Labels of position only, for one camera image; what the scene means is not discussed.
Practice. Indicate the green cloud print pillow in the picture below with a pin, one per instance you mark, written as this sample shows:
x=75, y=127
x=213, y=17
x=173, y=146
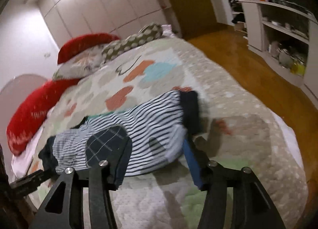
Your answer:
x=129, y=42

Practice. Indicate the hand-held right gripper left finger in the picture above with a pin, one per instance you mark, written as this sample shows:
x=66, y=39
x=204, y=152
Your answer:
x=99, y=194

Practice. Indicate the wooden door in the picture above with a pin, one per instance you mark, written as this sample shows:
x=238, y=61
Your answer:
x=191, y=3

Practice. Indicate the small red pillow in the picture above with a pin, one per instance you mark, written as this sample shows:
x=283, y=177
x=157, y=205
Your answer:
x=82, y=46

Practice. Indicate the grey floral pillow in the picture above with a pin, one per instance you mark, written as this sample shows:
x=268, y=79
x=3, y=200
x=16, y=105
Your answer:
x=79, y=66

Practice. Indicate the long red pillow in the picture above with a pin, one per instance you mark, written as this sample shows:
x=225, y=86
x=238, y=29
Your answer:
x=32, y=114

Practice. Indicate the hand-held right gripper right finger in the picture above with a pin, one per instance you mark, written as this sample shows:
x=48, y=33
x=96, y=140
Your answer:
x=192, y=162

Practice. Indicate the white shelf unit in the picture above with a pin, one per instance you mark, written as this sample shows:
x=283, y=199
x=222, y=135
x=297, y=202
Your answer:
x=280, y=40

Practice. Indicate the striped navy pants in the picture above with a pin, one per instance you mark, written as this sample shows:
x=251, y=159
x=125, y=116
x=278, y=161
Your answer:
x=149, y=124

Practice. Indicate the heart print quilt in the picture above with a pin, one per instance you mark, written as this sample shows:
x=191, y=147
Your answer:
x=223, y=124

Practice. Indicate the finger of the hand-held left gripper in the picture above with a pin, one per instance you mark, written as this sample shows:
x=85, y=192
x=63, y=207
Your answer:
x=32, y=178

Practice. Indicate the white pink fleece blanket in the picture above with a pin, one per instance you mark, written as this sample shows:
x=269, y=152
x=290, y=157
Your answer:
x=22, y=159

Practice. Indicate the round white headboard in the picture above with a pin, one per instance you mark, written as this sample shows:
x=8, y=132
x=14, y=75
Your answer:
x=17, y=89

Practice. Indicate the white wardrobe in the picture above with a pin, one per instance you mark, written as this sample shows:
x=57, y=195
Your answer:
x=99, y=0

